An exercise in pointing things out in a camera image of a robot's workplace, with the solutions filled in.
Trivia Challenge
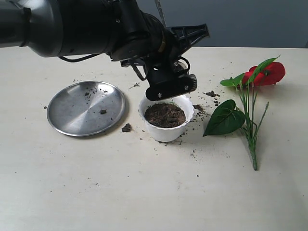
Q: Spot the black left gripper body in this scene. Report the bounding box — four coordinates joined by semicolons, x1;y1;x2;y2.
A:
144;24;209;70

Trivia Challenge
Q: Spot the steel spoon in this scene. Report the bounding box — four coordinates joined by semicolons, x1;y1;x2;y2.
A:
155;0;166;27

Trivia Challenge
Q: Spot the white scalloped plastic pot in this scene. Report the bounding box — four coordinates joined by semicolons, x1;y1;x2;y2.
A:
138;95;194;142

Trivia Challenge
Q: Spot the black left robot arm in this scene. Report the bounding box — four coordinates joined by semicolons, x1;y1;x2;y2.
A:
0;0;209;68

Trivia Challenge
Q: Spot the dark brown potting soil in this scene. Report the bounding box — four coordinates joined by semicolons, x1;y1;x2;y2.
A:
144;103;186;128

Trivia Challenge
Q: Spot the artificial red flower plant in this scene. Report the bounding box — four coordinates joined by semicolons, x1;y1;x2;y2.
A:
203;57;286;171

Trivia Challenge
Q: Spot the soil clump near flower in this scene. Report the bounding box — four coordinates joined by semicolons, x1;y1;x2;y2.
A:
203;91;220;98

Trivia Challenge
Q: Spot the soil clump near plate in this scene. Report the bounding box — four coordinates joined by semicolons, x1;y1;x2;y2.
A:
121;123;132;132

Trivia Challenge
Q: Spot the round steel plate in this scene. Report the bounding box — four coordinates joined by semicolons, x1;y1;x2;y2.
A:
47;80;126;137

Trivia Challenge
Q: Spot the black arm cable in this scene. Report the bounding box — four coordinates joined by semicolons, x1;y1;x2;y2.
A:
57;54;147;81

